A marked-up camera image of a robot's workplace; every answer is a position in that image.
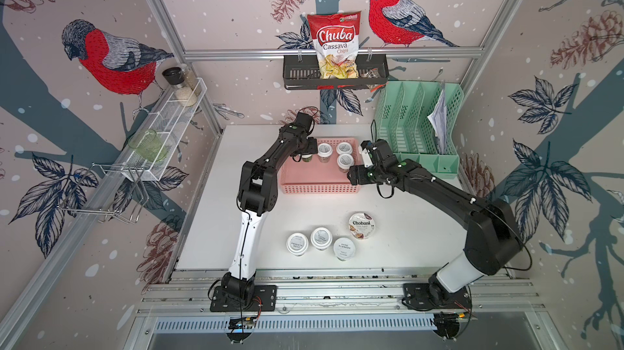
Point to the black lid spice jar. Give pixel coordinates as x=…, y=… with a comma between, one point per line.
x=182, y=91

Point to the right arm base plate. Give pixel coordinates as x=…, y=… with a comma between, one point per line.
x=425, y=297

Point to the wire rack hanger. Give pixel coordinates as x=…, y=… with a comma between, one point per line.
x=102, y=203

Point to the red Chuba chips bag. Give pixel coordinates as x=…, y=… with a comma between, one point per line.
x=336, y=39

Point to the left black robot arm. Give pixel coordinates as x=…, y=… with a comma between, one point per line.
x=257, y=196

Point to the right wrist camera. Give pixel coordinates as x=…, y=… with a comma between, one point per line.
x=366, y=158

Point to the green plastic file organizer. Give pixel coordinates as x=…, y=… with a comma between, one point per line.
x=401, y=118

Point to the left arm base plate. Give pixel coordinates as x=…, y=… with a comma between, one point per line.
x=264, y=299

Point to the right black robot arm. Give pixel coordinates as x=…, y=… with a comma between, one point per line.
x=492, y=235

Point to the black wire wall basket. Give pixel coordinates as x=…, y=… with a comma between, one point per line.
x=304, y=73

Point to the papers in organizer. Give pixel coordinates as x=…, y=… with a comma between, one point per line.
x=438, y=120

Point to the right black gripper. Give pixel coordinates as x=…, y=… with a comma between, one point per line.
x=357, y=170

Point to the white wire wall shelf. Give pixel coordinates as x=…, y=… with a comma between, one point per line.
x=170, y=121

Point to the white yogurt bottle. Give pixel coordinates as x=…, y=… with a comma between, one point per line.
x=344, y=148
x=345, y=161
x=324, y=152

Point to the green glass cup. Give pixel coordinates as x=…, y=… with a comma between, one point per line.
x=148, y=145

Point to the Chobani yogurt cup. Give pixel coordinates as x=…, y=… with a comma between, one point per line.
x=362, y=226

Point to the pink plastic basket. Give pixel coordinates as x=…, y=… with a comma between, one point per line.
x=315, y=177

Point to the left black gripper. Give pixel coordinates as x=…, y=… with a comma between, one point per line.
x=312, y=148

